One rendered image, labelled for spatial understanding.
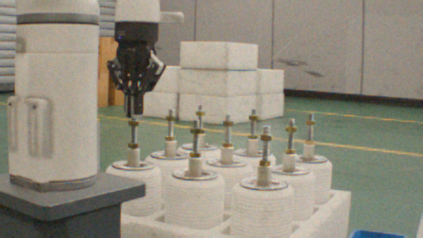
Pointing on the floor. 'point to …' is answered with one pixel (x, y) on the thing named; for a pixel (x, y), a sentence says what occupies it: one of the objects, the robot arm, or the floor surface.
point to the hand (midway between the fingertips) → (133, 106)
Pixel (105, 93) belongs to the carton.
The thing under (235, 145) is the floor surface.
